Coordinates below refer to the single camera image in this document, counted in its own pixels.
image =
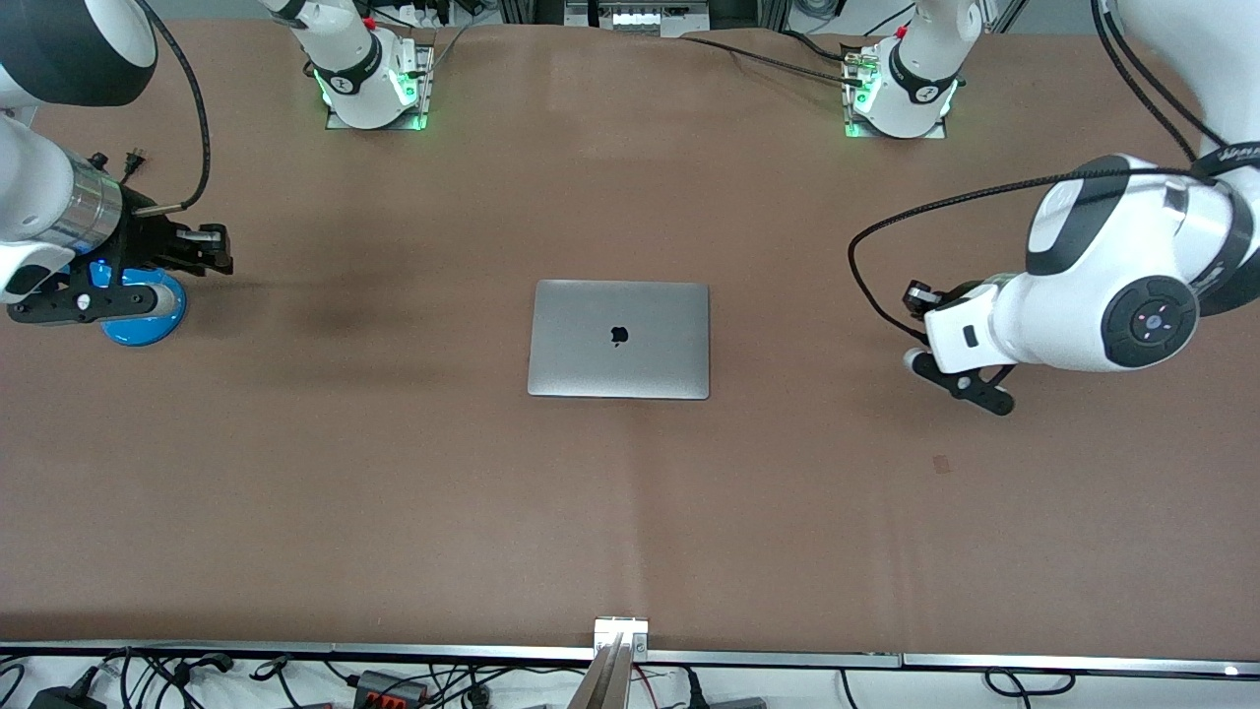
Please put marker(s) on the metal table edge rail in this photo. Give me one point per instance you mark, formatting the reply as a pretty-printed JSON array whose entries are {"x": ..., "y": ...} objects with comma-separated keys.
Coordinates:
[{"x": 295, "y": 650}]

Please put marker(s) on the blue round disc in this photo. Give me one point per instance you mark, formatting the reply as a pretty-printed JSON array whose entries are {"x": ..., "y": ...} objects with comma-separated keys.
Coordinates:
[{"x": 148, "y": 325}]

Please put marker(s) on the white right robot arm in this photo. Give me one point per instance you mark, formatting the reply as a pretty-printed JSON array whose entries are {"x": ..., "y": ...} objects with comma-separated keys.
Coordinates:
[{"x": 345, "y": 59}]

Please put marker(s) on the black power adapter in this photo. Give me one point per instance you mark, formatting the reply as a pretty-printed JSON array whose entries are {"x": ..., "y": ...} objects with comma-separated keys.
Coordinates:
[{"x": 64, "y": 699}]

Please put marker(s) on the black power plug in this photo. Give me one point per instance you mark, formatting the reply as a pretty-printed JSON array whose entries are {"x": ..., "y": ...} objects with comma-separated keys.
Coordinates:
[{"x": 135, "y": 158}]

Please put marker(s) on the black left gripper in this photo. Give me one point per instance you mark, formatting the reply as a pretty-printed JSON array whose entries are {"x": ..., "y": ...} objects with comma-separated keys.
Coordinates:
[{"x": 918, "y": 306}]

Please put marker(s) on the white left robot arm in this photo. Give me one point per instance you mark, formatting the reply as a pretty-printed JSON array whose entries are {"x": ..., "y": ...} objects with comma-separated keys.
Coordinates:
[{"x": 1073, "y": 315}]

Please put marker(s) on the grey adapter box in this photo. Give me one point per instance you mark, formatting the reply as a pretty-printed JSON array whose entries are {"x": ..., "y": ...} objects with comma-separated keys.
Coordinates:
[{"x": 738, "y": 704}]

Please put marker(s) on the aluminium profile bar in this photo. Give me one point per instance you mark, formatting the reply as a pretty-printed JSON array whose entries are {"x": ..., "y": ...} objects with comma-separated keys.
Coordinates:
[{"x": 612, "y": 679}]

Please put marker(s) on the white socket strip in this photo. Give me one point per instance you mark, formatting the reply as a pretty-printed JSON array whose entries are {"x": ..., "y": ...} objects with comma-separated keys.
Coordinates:
[{"x": 640, "y": 20}]

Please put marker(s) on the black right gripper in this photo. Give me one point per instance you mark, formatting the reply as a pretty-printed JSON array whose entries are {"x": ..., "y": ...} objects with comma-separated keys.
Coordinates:
[{"x": 148, "y": 241}]

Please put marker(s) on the grey laptop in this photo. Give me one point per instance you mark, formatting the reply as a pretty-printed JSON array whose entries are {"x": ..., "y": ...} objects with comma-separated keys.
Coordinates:
[{"x": 591, "y": 345}]

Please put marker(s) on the grey terminal block orange levers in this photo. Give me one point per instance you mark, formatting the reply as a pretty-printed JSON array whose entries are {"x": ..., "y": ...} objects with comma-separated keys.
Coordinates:
[{"x": 379, "y": 682}]

